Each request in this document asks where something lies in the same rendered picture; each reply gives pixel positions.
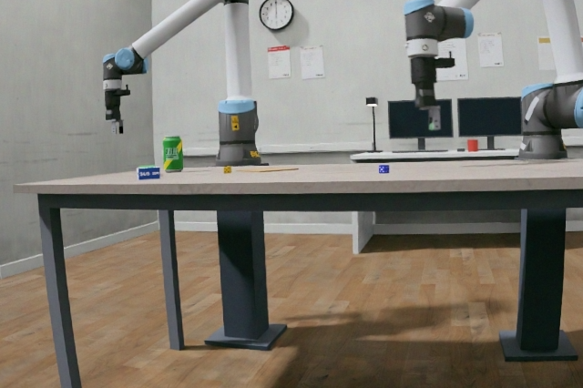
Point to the black keyboard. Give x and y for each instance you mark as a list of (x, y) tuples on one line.
[(419, 150)]

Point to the green drink can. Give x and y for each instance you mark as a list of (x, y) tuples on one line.
[(173, 156)]

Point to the white notice with red header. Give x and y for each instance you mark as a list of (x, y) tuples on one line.
[(279, 62)]

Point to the white notice with yellow header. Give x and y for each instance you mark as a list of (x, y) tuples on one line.
[(544, 53)]

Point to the beige table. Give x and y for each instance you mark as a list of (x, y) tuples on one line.
[(319, 201)]

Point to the red cup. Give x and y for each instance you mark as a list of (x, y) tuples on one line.
[(473, 146)]

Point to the black computer monitor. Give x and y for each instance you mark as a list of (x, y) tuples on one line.
[(489, 117), (405, 118)]

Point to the tan mat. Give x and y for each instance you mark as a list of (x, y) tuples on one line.
[(268, 170)]

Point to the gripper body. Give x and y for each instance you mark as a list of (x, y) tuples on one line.
[(425, 83), (114, 108)]

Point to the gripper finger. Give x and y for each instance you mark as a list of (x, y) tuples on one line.
[(120, 127), (437, 117), (113, 127)]

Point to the round wall clock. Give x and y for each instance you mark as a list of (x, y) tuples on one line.
[(276, 13)]

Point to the green die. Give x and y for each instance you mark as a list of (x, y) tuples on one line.
[(431, 124)]

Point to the blue die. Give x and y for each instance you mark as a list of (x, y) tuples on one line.
[(383, 169)]

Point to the white desk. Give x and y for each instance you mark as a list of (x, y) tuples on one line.
[(410, 156)]

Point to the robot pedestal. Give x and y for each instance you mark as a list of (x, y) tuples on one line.
[(241, 269), (542, 278)]

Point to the black desk lamp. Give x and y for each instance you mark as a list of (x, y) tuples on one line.
[(374, 124)]

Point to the blue and white box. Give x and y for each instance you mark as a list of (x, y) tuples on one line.
[(148, 174)]

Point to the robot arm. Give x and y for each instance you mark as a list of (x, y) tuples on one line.
[(182, 14), (558, 19)]

